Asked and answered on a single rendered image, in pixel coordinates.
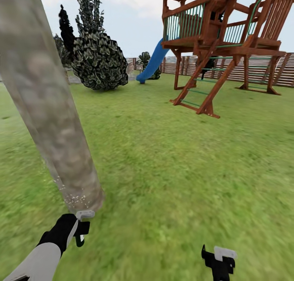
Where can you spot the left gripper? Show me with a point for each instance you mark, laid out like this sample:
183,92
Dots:
83,228

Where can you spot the pesticide atomizer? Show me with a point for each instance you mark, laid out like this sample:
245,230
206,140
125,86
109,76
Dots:
80,241

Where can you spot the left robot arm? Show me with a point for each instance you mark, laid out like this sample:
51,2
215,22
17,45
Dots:
41,263

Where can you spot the garden chair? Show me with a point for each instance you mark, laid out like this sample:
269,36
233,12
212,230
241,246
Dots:
129,69

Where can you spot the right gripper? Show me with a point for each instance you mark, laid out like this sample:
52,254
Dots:
227,264

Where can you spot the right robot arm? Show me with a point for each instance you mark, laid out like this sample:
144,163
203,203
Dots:
221,262

